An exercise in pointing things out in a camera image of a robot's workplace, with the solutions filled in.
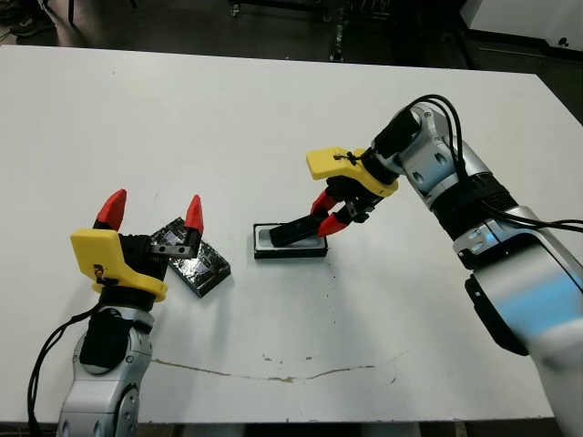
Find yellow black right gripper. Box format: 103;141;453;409
305;146;401;238

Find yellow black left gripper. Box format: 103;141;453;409
70;188;205;309

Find slim black camera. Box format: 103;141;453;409
269;214;322;249

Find glossy black box lid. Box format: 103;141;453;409
149;217;232;300

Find black box with white insert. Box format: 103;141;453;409
252;221;330;260

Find metal pole with caster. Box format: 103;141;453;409
328;8;347;63

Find black metal chair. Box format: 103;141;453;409
40;0;138;28

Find person's dark shoe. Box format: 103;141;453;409
8;17;56;37

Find white cabinet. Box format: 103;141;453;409
457;0;583;46

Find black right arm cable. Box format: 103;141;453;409
407;94;583;229

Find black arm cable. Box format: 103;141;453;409
407;94;583;229
26;311;99;433

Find black metal cart frame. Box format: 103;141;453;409
227;0;393;22

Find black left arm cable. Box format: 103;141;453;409
26;311;99;433

